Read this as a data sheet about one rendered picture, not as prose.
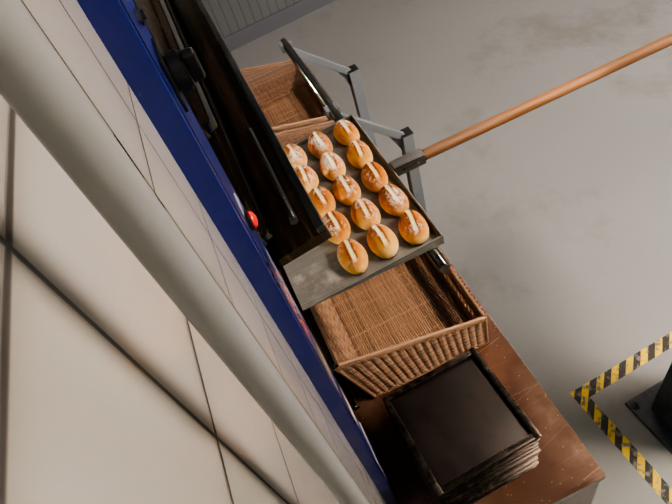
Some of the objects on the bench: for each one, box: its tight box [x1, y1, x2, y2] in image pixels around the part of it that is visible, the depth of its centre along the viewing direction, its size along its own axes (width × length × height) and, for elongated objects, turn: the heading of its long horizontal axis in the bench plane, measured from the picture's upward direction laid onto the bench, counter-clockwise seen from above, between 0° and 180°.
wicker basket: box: [313, 251, 489, 398], centre depth 183 cm, size 49×56×28 cm
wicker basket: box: [240, 60, 333, 147], centre depth 261 cm, size 49×56×28 cm
